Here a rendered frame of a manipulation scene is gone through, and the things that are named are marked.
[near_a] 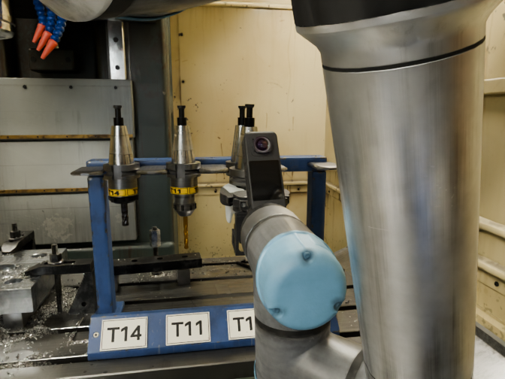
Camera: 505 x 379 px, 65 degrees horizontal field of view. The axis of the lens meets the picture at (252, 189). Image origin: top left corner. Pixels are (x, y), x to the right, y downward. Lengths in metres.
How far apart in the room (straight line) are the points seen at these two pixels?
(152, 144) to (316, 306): 1.07
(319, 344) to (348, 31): 0.29
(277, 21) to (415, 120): 1.60
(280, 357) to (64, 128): 1.08
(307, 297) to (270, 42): 1.48
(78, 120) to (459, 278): 1.21
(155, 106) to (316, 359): 1.08
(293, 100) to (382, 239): 1.55
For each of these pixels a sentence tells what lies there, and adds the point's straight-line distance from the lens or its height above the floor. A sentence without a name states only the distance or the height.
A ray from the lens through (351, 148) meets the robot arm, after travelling 0.21.
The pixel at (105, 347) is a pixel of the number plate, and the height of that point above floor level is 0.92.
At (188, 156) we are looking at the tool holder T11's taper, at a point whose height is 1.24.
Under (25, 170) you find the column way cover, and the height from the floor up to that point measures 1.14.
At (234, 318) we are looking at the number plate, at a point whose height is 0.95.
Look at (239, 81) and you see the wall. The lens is 1.71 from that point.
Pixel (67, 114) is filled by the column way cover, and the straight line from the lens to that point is 1.34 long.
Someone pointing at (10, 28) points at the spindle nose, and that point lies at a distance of 0.94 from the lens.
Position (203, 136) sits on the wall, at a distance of 1.70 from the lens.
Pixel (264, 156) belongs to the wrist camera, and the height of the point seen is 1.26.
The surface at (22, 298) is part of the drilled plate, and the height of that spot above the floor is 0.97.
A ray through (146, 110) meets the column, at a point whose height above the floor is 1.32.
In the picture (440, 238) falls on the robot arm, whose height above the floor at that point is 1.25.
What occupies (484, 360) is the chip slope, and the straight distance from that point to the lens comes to 0.96.
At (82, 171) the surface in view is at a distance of 0.74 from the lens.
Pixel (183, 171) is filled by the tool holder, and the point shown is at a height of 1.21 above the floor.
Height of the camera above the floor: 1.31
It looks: 11 degrees down
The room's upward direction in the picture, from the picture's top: straight up
